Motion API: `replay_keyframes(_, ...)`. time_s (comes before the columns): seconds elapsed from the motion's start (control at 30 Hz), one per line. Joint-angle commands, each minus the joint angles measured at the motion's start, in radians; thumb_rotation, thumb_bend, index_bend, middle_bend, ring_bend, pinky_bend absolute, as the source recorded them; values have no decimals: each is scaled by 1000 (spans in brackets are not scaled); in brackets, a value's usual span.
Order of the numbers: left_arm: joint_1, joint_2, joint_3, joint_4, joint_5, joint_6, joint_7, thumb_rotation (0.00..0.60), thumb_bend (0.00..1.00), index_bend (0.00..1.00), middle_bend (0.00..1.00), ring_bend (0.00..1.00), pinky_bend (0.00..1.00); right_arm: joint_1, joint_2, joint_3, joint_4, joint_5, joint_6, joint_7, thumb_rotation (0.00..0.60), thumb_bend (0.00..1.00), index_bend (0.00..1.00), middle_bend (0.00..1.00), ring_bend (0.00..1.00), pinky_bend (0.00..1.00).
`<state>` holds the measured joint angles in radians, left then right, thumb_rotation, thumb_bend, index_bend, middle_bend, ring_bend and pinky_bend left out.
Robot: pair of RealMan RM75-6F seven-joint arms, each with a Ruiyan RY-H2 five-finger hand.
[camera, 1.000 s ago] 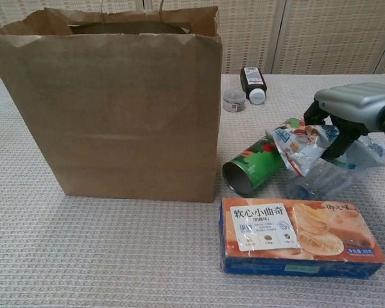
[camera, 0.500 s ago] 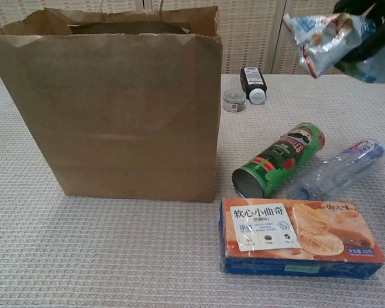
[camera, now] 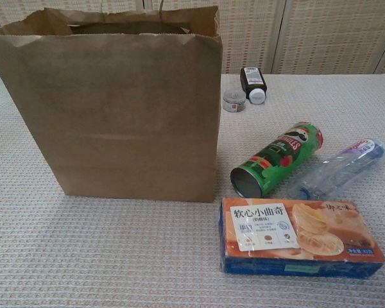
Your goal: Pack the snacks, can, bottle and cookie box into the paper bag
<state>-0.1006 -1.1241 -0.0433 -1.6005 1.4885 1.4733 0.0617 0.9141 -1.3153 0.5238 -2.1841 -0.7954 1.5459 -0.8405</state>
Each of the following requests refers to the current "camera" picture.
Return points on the green chips can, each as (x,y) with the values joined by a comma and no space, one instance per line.
(276,157)

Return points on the orange cookie box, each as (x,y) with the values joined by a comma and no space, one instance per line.
(308,231)

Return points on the clear plastic water bottle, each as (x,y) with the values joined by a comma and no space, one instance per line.
(333,173)

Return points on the brown paper bag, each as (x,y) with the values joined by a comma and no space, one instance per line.
(115,128)

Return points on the dark brown bottle white cap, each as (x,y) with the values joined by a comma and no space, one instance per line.
(251,81)

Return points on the small round clip jar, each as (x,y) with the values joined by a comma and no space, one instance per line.
(234,102)

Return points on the white woven tablecloth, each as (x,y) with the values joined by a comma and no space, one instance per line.
(83,256)

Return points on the woven folding screen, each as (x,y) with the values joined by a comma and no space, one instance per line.
(308,32)

